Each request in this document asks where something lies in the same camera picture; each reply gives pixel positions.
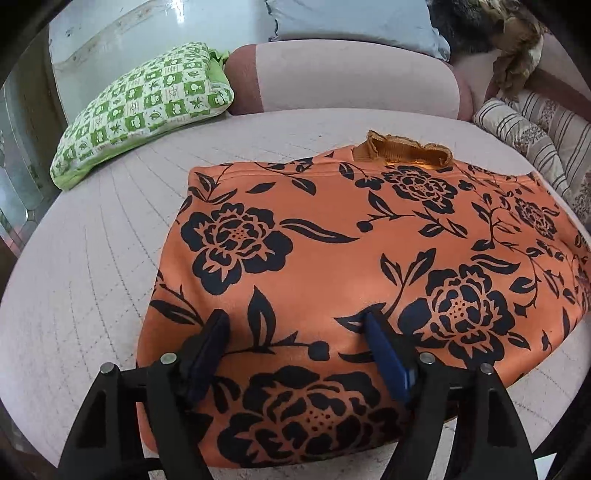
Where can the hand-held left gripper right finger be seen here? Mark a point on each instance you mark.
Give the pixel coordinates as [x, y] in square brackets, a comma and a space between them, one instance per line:
[388, 360]

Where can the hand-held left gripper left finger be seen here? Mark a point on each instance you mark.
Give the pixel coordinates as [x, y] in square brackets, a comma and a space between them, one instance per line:
[203, 364]

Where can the orange floral shirt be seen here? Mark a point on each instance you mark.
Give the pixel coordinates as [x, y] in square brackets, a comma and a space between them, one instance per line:
[351, 258]

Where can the small striped floral cushion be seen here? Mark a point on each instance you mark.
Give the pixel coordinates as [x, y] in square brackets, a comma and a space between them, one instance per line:
[517, 134]

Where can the green patterned pillow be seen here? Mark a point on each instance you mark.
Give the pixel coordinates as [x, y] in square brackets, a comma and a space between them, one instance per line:
[147, 106]

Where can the wooden stained glass door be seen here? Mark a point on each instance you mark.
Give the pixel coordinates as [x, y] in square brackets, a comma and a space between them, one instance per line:
[23, 161]

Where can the pink sofa back cushion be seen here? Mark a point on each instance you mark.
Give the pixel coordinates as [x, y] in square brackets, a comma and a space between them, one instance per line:
[355, 78]

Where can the large striped floral cushion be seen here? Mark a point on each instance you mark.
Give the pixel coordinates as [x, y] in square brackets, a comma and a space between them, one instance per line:
[568, 134]

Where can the brown ruffled cloth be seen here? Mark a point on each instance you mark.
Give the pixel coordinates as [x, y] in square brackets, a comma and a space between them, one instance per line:
[517, 50]

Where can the grey pillow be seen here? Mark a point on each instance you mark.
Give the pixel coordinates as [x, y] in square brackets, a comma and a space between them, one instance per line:
[355, 21]

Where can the pink sofa armrest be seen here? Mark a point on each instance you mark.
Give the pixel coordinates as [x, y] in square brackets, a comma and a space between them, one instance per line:
[561, 64]

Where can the black furry garment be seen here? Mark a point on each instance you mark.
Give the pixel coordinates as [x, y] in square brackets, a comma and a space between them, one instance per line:
[461, 23]

